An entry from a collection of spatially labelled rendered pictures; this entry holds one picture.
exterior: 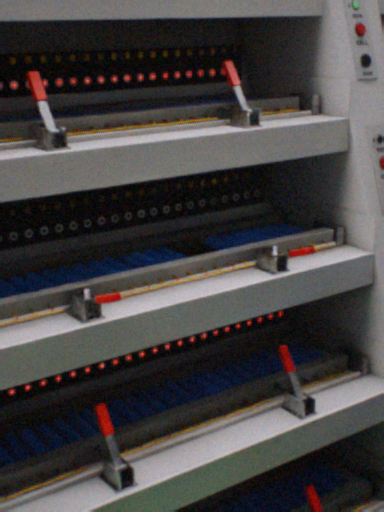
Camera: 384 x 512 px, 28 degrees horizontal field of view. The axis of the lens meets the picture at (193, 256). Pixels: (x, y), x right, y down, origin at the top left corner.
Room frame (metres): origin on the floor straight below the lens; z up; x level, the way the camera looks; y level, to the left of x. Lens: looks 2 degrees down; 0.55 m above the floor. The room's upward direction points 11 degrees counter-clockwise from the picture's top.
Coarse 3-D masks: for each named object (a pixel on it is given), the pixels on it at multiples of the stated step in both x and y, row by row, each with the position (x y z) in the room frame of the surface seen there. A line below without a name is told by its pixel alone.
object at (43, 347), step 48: (96, 240) 1.02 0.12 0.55; (336, 240) 1.08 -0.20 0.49; (192, 288) 0.92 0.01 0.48; (240, 288) 0.92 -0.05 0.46; (288, 288) 0.97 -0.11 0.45; (336, 288) 1.02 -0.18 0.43; (0, 336) 0.79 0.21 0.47; (48, 336) 0.79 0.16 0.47; (96, 336) 0.82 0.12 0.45; (144, 336) 0.86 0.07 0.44; (0, 384) 0.77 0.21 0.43
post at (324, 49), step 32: (256, 32) 1.18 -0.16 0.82; (288, 32) 1.12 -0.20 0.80; (320, 32) 1.07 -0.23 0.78; (256, 64) 1.19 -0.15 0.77; (288, 64) 1.13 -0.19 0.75; (320, 64) 1.08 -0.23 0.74; (352, 64) 1.06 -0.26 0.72; (256, 96) 1.21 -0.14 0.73; (352, 96) 1.06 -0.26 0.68; (352, 128) 1.05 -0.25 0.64; (288, 160) 1.17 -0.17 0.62; (320, 160) 1.11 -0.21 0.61; (352, 160) 1.06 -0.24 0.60; (288, 192) 1.18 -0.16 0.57; (320, 192) 1.12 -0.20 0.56; (352, 192) 1.07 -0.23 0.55; (352, 320) 1.11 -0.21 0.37; (320, 448) 1.21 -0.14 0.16
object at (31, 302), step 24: (288, 240) 1.03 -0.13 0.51; (312, 240) 1.06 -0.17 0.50; (168, 264) 0.94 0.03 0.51; (192, 264) 0.95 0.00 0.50; (216, 264) 0.97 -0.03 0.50; (48, 288) 0.86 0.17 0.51; (72, 288) 0.86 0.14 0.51; (96, 288) 0.88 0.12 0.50; (120, 288) 0.89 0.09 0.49; (0, 312) 0.81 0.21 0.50; (24, 312) 0.83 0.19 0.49; (48, 312) 0.83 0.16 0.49
